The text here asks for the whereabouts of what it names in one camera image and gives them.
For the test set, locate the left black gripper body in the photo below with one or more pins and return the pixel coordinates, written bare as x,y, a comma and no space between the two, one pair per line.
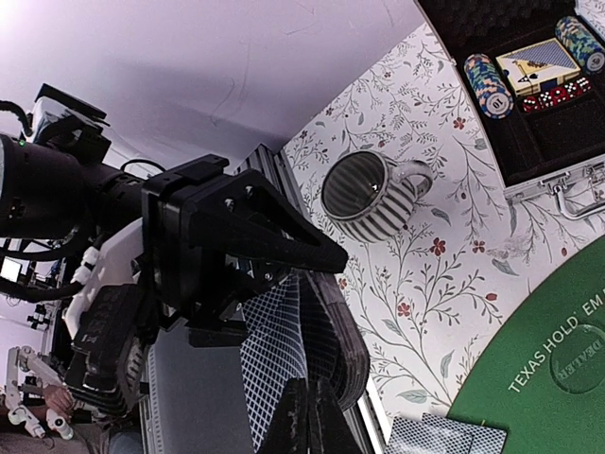
190,265

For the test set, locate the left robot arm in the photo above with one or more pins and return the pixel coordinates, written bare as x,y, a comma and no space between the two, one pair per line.
16,192

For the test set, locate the blue playing card deck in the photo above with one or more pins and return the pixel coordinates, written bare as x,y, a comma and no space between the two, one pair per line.
301,328

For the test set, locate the card deck in case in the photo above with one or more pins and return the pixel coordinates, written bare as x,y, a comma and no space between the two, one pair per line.
538,67

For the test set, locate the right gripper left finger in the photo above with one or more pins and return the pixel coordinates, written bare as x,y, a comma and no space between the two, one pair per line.
288,430

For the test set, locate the round green poker mat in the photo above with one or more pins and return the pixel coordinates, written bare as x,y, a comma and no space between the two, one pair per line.
510,386

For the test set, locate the striped ceramic mug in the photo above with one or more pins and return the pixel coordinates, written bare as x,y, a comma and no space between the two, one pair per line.
370,197

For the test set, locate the dealt blue playing card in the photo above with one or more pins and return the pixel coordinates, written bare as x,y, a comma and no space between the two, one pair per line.
484,439

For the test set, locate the aluminium poker chip case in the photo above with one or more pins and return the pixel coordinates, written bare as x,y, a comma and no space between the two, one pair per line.
557,152

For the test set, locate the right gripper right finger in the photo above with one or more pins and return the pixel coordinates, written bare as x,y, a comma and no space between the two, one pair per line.
328,430

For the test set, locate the poker chips front row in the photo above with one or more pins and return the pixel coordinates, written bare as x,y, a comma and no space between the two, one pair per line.
493,97

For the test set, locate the poker chips back row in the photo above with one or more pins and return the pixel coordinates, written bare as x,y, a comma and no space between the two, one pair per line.
583,46

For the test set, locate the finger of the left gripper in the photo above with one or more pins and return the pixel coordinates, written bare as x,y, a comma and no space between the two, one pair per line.
245,216

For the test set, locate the poker chips row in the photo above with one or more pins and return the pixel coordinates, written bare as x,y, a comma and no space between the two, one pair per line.
493,97
583,46

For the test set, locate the clear acrylic dealer button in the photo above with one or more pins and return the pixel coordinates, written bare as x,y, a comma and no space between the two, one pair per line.
577,364

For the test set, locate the red and black dice row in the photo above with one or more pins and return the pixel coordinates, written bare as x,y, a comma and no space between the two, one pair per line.
558,95

